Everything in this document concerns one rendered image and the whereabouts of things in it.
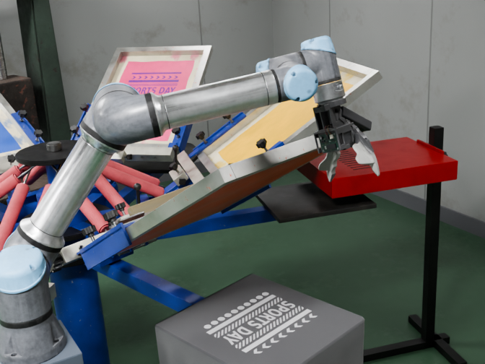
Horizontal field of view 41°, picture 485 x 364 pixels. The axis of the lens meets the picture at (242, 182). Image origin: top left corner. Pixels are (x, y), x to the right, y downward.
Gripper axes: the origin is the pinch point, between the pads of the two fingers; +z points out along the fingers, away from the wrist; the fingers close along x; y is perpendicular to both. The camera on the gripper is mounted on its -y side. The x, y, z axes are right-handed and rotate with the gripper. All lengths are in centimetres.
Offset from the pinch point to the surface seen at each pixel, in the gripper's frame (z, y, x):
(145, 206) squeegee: -2, 13, -74
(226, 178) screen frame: -9.3, 28.2, -14.4
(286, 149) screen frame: -11.0, 5.8, -14.8
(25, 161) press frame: -25, 15, -142
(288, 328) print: 44, -2, -40
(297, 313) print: 43, -11, -44
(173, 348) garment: 41, 22, -66
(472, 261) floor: 116, -259, -126
